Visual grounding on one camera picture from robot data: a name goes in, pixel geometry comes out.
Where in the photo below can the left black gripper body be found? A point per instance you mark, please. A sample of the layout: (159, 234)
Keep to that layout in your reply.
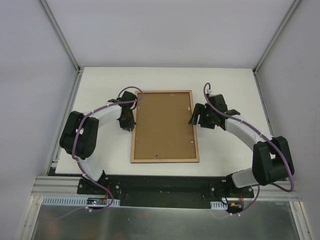
(127, 124)

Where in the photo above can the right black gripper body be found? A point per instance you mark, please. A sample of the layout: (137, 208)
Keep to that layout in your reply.
(203, 117)

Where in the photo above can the blue wooden picture frame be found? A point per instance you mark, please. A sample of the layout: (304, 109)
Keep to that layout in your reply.
(165, 160)

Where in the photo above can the brown cardboard backing board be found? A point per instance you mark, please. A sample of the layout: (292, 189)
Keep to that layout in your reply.
(163, 125)

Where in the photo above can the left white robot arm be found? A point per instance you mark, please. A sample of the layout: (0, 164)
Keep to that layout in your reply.
(80, 133)

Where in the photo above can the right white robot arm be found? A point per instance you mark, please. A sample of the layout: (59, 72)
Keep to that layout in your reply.
(271, 160)

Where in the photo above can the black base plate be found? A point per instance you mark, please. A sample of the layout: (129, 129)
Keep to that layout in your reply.
(182, 192)

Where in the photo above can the right white cable duct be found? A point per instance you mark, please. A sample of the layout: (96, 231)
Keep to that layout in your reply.
(218, 205)

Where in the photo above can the white cable duct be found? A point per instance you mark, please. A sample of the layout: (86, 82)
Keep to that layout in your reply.
(79, 201)
(218, 205)

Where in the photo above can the aluminium front rail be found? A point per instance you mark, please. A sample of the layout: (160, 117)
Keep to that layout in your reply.
(271, 214)

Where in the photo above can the left white cable duct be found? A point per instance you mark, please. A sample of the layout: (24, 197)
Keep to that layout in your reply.
(79, 201)

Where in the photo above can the right aluminium corner post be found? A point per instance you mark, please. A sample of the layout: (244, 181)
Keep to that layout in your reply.
(295, 4)

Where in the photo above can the aluminium corner post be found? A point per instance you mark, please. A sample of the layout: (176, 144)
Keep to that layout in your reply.
(59, 34)
(295, 4)

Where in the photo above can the left aluminium corner post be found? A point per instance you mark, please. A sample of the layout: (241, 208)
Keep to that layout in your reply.
(59, 34)

